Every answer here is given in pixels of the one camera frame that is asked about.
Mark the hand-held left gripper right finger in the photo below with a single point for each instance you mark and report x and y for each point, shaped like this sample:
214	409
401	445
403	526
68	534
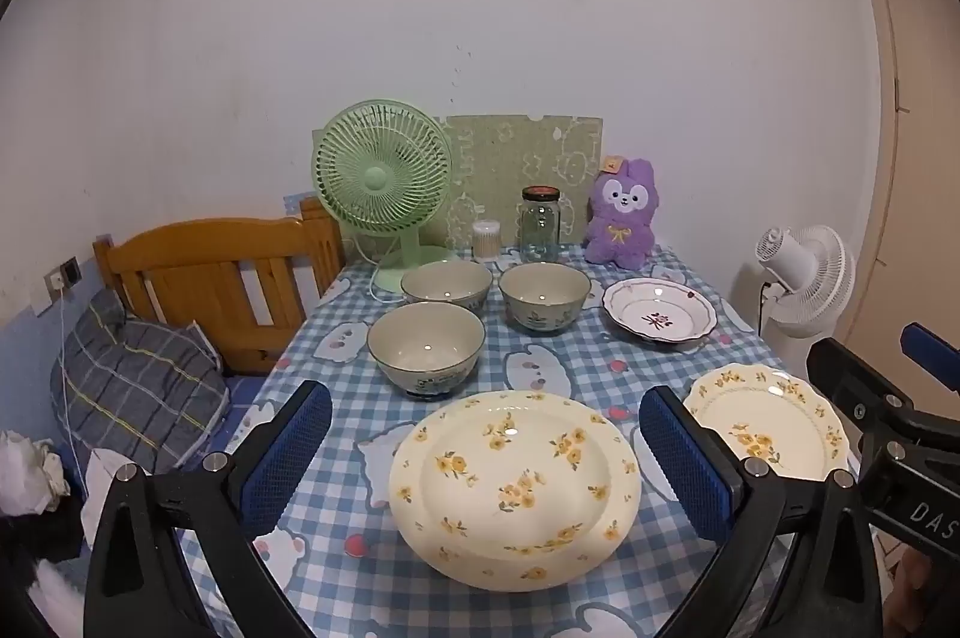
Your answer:
686	465

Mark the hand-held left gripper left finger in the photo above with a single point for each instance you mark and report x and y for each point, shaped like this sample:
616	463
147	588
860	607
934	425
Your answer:
289	458

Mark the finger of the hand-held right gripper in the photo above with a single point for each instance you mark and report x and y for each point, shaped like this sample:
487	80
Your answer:
855	383
934	357

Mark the small scalloped cream flower plate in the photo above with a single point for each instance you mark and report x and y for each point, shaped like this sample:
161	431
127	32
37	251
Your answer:
772	406

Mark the white plate with red flowers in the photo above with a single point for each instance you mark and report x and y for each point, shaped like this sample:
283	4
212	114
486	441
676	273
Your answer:
660	308

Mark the large cream yellow-flower plate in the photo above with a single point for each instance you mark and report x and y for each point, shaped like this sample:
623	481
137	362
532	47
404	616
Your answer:
517	495

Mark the cream ceramic bowl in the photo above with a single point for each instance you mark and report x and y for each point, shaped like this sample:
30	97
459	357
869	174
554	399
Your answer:
544	293
424	338
446	286

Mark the blue bed sheet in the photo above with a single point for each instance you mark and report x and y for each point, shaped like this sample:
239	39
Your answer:
244	398

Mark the white standing fan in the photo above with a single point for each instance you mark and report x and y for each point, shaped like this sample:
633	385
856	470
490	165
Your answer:
817	278

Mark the blue checked tablecloth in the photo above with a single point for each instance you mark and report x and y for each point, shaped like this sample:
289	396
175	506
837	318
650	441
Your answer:
555	368

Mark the grey plaid pillow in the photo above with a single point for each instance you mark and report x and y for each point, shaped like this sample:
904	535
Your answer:
135	383

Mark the white garment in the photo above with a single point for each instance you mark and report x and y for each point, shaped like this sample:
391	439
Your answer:
101	495

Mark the beige door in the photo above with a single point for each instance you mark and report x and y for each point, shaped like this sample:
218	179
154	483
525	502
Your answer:
922	158

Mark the wooden bed headboard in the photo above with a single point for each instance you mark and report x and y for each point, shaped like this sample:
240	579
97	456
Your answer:
195	263

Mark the purple plush toy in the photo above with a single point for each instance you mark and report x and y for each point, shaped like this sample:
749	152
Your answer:
619	233

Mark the light blue sheet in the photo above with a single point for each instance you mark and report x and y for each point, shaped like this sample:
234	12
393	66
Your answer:
296	203

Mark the white crumpled cloth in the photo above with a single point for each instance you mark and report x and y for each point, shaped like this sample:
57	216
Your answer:
30	473

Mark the glass jar with black lid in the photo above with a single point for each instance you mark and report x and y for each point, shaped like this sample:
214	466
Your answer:
540	233

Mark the black and white cloth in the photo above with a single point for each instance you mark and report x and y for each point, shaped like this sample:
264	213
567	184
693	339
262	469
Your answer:
45	600

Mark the cotton swab container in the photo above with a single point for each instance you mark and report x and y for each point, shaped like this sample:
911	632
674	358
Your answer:
486	241

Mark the green desk fan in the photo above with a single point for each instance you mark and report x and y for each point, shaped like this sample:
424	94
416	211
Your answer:
375	173

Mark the green printed board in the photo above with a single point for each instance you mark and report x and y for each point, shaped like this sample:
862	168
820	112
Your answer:
525	158

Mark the wall socket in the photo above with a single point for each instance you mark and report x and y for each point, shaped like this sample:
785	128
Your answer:
67	271

